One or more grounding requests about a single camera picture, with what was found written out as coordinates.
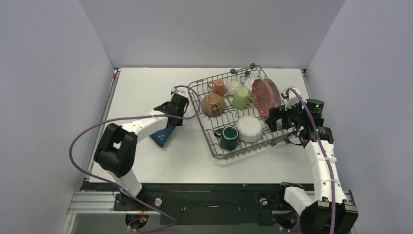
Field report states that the pink polka dot plate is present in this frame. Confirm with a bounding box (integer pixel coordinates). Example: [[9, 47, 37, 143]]
[[252, 79, 276, 117]]

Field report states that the white deep plate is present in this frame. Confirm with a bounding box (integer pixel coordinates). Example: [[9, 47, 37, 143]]
[[264, 78, 282, 107]]

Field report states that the brown floral mug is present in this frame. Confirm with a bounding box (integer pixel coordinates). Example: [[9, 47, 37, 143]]
[[201, 94, 226, 117]]

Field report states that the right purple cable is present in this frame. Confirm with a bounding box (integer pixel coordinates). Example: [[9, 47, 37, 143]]
[[286, 87, 337, 234]]

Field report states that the small white cup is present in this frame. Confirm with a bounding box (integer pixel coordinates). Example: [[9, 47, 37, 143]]
[[225, 80, 242, 96]]

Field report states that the dark green mug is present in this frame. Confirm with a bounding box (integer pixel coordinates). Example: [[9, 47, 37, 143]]
[[214, 126, 239, 151]]

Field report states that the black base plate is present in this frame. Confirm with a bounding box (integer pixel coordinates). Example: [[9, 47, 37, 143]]
[[80, 182, 315, 227]]

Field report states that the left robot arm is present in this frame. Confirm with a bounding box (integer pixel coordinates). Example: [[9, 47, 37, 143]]
[[94, 93, 189, 210]]

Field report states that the blue leaf-shaped plate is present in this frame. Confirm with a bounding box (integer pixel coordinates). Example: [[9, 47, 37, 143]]
[[149, 126, 176, 148]]

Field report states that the small orange cup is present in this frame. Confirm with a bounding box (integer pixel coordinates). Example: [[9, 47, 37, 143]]
[[207, 79, 225, 97]]

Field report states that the aluminium rail frame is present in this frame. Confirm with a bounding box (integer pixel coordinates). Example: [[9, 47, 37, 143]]
[[67, 190, 358, 234]]

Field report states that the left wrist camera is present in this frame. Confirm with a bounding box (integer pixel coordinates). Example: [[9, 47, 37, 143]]
[[170, 86, 188, 98]]

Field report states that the light green mug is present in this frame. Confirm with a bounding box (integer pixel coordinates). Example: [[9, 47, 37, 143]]
[[232, 87, 255, 109]]

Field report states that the grey wire dish rack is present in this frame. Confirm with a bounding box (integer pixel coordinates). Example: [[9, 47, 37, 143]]
[[189, 63, 293, 159]]

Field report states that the white round bowl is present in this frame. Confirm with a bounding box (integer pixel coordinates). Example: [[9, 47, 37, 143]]
[[243, 77, 258, 95]]

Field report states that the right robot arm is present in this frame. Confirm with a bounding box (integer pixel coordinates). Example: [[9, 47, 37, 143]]
[[265, 99, 358, 234]]

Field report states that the white fluted bowl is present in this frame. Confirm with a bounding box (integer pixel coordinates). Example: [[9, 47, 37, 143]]
[[237, 116, 263, 143]]

